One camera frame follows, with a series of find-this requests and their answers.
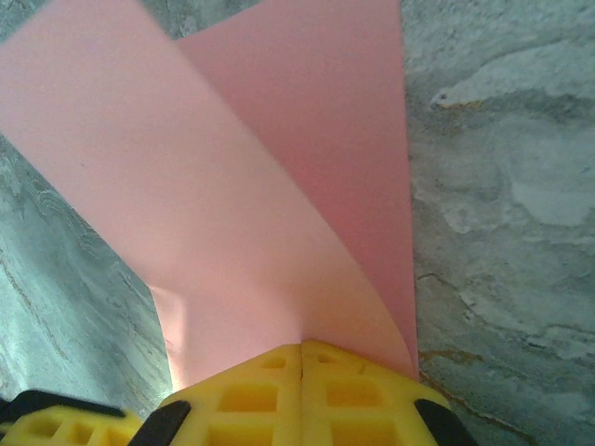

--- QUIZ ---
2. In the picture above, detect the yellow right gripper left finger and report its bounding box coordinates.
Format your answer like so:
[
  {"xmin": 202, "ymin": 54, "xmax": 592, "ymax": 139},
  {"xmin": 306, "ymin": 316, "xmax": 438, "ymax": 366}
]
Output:
[{"xmin": 134, "ymin": 341, "xmax": 304, "ymax": 446}]

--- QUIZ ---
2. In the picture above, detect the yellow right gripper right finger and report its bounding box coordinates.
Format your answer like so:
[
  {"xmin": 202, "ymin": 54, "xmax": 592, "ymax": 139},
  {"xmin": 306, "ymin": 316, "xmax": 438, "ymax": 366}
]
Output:
[{"xmin": 300, "ymin": 340, "xmax": 478, "ymax": 446}]

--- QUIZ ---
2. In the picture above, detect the pink cloth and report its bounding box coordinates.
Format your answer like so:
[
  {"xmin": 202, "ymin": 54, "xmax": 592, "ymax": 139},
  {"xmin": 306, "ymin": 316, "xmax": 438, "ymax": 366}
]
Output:
[{"xmin": 0, "ymin": 0, "xmax": 419, "ymax": 400}]

